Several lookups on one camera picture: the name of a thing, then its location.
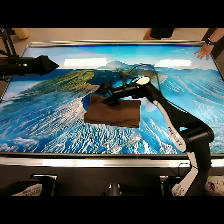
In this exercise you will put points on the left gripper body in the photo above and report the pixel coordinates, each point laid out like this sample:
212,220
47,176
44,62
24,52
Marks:
44,65

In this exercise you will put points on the brown garment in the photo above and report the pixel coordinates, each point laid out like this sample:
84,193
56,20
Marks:
113,115

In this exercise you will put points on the person's forearm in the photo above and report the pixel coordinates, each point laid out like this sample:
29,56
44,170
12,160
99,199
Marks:
213,36

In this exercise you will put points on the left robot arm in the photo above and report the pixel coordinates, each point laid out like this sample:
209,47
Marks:
18,65

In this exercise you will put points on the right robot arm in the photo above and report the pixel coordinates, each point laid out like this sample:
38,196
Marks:
173,116

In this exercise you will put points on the person's hand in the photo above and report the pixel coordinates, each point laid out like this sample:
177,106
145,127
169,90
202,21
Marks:
204,51

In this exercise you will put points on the person's legs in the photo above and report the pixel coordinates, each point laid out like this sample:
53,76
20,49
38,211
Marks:
161,32

